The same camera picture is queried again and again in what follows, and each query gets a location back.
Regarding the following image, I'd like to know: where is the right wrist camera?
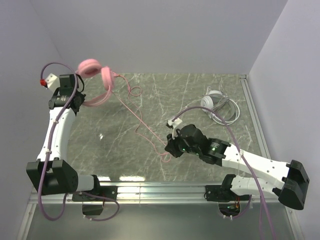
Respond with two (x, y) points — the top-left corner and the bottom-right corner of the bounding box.
(166, 118), (183, 140)

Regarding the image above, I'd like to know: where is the pink headset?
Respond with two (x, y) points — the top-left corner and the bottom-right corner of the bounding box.
(76, 58), (172, 163)

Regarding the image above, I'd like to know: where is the white headset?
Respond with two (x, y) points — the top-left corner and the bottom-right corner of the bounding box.
(200, 86), (241, 125)

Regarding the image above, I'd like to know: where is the right side aluminium rail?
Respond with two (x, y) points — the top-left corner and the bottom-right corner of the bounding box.
(240, 75), (271, 159)

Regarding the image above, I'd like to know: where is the front aluminium rail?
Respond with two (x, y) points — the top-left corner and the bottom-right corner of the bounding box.
(42, 180), (279, 204)

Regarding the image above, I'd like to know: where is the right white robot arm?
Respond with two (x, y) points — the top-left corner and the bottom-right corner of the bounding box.
(165, 124), (310, 210)

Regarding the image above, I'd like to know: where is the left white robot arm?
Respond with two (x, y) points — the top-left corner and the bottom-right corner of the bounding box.
(26, 74), (99, 196)

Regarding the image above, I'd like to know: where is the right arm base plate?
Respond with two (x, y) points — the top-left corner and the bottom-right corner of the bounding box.
(204, 185), (250, 203)

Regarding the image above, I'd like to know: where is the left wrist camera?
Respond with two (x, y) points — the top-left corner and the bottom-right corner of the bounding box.
(40, 73), (60, 92)

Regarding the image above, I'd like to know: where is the aluminium rail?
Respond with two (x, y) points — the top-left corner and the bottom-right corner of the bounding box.
(240, 75), (271, 159)
(42, 180), (279, 204)

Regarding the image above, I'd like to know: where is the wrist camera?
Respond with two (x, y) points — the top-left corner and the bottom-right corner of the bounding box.
(166, 118), (183, 140)
(40, 73), (60, 92)

